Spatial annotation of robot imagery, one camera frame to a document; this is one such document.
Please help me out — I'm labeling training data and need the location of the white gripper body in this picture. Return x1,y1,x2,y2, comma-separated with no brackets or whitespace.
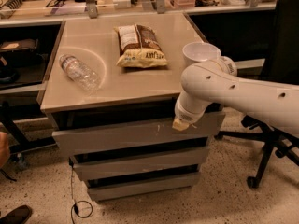
175,100,204,124

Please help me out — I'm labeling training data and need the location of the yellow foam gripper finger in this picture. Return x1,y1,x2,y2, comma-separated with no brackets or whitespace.
172,118,190,131

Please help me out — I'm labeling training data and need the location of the grey top drawer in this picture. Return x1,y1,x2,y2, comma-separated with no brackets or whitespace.
52,111,225,157

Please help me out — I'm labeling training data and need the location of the grey drawer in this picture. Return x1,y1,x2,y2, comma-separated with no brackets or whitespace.
87,172,200,202
52,111,225,157
74,147,209,181

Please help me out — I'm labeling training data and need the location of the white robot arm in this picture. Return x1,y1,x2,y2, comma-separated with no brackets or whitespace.
173,57,299,137

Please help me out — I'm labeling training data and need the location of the grey drawer cabinet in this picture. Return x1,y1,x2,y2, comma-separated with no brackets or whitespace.
40,13,215,190

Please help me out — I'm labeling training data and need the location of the grey middle drawer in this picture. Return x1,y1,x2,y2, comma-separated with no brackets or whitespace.
74,147,209,181

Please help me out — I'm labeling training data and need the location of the grey bottom drawer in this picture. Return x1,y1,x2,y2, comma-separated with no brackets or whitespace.
87,172,200,202

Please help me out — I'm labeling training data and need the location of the white bowl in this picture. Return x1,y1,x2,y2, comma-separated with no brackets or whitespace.
182,42,221,66

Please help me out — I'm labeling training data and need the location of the yellow brown chip bag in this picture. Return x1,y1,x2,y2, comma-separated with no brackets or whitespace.
115,24,168,69

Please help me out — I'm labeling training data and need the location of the black office chair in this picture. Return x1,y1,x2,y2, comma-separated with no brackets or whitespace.
216,0,299,189

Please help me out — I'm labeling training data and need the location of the clear plastic water bottle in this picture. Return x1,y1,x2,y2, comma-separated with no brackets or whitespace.
59,54,101,91

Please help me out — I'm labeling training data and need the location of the dark shoe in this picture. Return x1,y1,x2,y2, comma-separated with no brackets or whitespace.
0,205,32,224

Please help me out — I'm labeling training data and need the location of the long background workbench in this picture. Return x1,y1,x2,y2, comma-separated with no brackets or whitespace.
0,0,277,27

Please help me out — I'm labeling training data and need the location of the black soldering coil stand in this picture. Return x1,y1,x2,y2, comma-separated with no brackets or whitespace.
0,0,22,19

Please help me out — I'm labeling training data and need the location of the black cable on floor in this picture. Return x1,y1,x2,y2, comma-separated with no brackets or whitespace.
68,159,94,224

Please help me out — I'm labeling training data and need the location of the black desk leg frame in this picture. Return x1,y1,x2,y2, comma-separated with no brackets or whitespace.
0,101,56,155

